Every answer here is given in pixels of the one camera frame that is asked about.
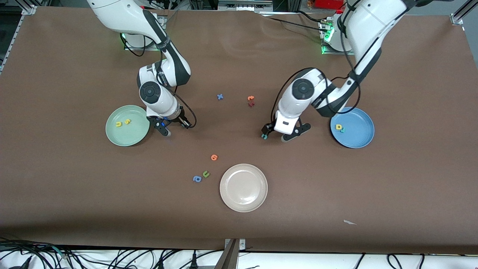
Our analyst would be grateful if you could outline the beige plate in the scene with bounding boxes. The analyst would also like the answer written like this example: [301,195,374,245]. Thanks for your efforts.
[220,163,269,213]

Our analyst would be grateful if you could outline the green plate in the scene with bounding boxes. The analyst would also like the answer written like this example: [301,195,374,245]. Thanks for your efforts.
[105,105,150,147]

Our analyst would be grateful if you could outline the blue plate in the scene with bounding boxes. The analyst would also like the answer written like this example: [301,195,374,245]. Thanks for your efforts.
[330,107,375,149]

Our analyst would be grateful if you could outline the grey equipment box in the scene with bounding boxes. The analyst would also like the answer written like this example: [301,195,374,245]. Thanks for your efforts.
[218,0,273,12]

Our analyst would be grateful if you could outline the red background object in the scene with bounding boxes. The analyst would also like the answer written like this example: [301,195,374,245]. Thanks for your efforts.
[314,0,345,10]

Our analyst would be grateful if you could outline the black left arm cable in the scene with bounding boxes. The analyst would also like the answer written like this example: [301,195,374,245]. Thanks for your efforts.
[271,0,362,126]

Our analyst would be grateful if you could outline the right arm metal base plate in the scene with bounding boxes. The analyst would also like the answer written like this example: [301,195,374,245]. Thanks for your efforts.
[124,17,165,51]

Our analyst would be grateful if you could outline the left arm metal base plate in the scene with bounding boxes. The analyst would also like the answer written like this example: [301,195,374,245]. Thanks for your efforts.
[321,21,353,55]

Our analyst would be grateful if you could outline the black cable on table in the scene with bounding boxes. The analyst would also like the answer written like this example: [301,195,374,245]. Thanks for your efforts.
[260,10,329,34]

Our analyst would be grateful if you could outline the metal table bracket post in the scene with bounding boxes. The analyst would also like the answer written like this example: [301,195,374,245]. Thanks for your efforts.
[215,238,246,269]

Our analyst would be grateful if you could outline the black floor cable tangle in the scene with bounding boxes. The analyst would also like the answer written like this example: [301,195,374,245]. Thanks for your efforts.
[0,237,75,269]

